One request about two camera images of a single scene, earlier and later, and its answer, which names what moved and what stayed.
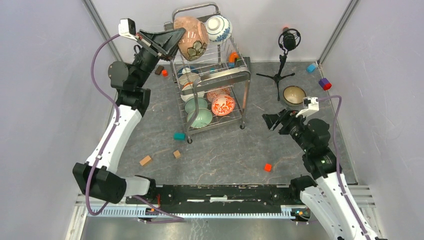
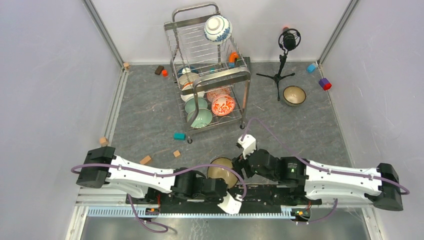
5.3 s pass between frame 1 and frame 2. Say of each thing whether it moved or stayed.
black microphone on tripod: stayed
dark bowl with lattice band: stayed
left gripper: moved
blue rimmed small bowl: stayed
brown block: stayed
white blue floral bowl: stayed
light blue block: stayed
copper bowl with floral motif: moved
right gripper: moved
